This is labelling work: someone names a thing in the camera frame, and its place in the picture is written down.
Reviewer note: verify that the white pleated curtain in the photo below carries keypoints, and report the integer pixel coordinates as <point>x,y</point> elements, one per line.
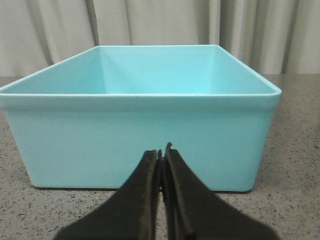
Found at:
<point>271,36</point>

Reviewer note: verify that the light blue plastic box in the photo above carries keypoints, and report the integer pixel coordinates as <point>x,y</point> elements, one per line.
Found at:
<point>86,121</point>

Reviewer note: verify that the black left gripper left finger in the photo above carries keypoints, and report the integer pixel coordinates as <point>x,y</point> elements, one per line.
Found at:
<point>129,214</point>

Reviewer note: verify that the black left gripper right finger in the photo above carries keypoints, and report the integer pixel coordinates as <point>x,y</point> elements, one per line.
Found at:
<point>194,212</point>

